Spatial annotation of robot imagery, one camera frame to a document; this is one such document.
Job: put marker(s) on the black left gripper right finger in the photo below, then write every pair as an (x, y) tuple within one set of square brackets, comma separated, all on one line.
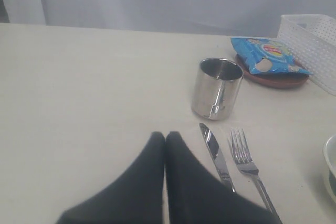
[(196, 196)]

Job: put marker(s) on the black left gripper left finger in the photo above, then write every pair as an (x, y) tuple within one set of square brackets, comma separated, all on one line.
[(136, 196)]

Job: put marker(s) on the silver table knife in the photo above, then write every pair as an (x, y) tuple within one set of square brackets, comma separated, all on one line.
[(217, 156)]

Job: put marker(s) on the silver fork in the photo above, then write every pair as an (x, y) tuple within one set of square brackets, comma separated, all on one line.
[(245, 164)]

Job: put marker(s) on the steel cup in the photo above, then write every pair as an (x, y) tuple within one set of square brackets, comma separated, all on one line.
[(216, 88)]

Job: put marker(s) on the white ceramic bowl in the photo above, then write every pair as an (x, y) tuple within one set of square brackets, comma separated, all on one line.
[(329, 166)]

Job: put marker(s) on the brown round plate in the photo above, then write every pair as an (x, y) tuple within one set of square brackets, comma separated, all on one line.
[(277, 81)]

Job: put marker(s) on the blue Lays chips bag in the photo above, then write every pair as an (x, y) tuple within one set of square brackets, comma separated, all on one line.
[(265, 56)]

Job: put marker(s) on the white perforated plastic basket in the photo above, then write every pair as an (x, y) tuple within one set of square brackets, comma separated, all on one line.
[(311, 40)]

